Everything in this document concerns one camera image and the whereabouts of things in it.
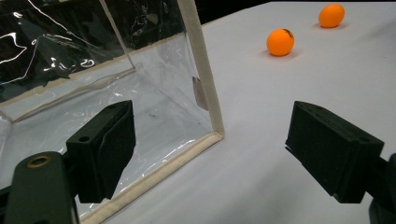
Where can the orange ping-pong ball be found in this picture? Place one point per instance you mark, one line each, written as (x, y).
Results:
(280, 42)
(331, 15)

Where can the clear plastic bag beige trim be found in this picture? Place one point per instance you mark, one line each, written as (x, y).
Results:
(162, 124)

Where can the white table mat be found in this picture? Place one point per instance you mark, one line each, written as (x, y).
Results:
(264, 140)

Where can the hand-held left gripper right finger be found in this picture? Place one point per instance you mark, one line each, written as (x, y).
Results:
(333, 152)

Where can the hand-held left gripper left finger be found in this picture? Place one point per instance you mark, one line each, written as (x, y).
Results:
(102, 149)

